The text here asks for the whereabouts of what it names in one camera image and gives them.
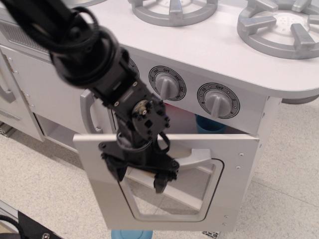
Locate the grey middle burner grate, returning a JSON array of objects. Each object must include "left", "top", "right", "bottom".
[{"left": 129, "top": 0, "right": 218, "bottom": 27}]

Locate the grey left control knob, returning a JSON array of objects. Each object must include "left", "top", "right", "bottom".
[{"left": 128, "top": 58, "right": 140, "bottom": 88}]

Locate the grey burner grate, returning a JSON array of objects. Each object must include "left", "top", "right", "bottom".
[
  {"left": 129, "top": 0, "right": 218, "bottom": 27},
  {"left": 237, "top": 0, "right": 319, "bottom": 60}
]

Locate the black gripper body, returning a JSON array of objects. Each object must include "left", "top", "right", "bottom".
[{"left": 98, "top": 124, "right": 179, "bottom": 180}]

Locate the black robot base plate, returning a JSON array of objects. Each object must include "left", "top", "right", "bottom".
[{"left": 0, "top": 211, "right": 63, "bottom": 239}]

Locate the white far-left door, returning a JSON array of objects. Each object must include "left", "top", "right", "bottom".
[{"left": 0, "top": 47, "right": 44, "bottom": 141}]

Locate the blue plastic cup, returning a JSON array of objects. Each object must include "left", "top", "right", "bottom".
[{"left": 195, "top": 115, "right": 226, "bottom": 134}]

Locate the grey right burner grate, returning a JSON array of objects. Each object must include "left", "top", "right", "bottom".
[{"left": 237, "top": 0, "right": 319, "bottom": 60}]

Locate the white toy kitchen unit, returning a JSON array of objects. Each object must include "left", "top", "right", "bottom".
[{"left": 0, "top": 0, "right": 319, "bottom": 221}]

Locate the grey right control knob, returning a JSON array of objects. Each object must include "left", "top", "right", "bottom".
[{"left": 197, "top": 83, "right": 240, "bottom": 119}]

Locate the grey middle control knob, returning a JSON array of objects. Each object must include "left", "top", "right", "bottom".
[{"left": 149, "top": 66, "right": 186, "bottom": 101}]

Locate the blue round lid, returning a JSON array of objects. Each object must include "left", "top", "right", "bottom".
[{"left": 111, "top": 230, "right": 153, "bottom": 239}]

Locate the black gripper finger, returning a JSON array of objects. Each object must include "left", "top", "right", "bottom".
[
  {"left": 154, "top": 172, "right": 174, "bottom": 194},
  {"left": 101, "top": 154, "right": 128, "bottom": 182}
]

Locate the white cabinet door grey handle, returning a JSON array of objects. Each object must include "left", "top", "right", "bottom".
[{"left": 0, "top": 44, "right": 118, "bottom": 152}]

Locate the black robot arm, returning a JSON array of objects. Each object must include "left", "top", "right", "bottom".
[{"left": 3, "top": 0, "right": 179, "bottom": 193}]

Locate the grey control knob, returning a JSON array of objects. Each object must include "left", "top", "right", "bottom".
[
  {"left": 128, "top": 58, "right": 140, "bottom": 88},
  {"left": 197, "top": 83, "right": 240, "bottom": 119},
  {"left": 149, "top": 66, "right": 186, "bottom": 101}
]

